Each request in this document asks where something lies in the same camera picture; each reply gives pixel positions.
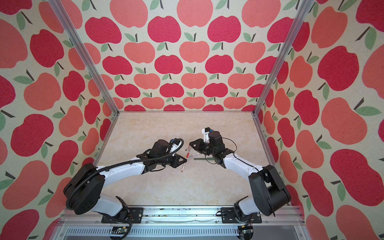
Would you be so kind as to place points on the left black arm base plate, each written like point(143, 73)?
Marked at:
point(135, 215)

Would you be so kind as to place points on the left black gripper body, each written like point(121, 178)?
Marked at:
point(170, 160)

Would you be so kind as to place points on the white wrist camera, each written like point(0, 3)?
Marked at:
point(175, 144)
point(205, 133)

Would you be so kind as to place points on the left aluminium frame post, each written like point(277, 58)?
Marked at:
point(70, 29)

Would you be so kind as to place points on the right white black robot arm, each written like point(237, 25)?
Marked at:
point(269, 193)

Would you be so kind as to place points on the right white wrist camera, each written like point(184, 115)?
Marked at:
point(205, 133)

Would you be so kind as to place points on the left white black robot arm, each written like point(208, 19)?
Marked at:
point(84, 191)

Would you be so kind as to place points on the aluminium frame post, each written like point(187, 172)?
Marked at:
point(70, 29)
point(286, 47)

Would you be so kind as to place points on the red gel pen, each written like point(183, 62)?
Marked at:
point(184, 166)

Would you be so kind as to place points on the white slotted cable duct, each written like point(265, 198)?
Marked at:
point(155, 231)

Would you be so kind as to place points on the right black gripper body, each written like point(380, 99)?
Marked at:
point(204, 147)

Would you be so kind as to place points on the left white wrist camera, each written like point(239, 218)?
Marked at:
point(175, 144)

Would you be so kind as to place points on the aluminium front frame rail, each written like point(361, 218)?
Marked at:
point(185, 216)

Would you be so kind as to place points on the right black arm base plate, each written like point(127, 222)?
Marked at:
point(233, 216)

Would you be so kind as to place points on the right aluminium frame post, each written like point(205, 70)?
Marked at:
point(286, 47)

